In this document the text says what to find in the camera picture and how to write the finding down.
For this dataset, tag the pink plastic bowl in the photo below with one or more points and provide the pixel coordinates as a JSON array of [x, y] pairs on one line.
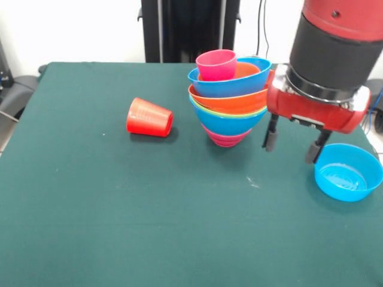
[[227, 140]]

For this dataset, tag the red plastic cup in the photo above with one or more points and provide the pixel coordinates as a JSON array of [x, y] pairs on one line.
[[146, 118]]

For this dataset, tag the large orange plastic bowl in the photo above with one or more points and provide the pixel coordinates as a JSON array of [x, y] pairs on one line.
[[233, 101]]

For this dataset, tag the small orange flat-bottomed bowl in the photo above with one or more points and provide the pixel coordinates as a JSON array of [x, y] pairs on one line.
[[246, 70]]

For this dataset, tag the small blue flat-bottomed bowl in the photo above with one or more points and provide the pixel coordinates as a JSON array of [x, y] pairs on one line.
[[347, 179]]

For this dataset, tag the green plastic bowl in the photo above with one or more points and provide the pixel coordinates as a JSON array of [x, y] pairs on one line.
[[236, 114]]

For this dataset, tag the black stand base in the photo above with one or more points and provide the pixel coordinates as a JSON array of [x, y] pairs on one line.
[[18, 92], [375, 89]]

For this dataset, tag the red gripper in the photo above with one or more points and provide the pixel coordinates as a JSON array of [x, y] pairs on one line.
[[314, 112]]

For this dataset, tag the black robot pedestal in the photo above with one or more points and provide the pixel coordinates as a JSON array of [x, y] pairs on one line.
[[185, 30]]

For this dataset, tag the pink plastic cup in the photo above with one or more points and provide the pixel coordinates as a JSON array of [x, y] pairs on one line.
[[215, 67]]

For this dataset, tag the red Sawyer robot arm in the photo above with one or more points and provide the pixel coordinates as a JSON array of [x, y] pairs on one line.
[[335, 45]]

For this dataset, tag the dark green tablecloth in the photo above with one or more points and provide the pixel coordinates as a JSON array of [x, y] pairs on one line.
[[179, 224]]

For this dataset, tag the large blue plastic bowl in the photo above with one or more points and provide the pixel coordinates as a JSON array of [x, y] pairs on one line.
[[230, 86], [230, 125]]

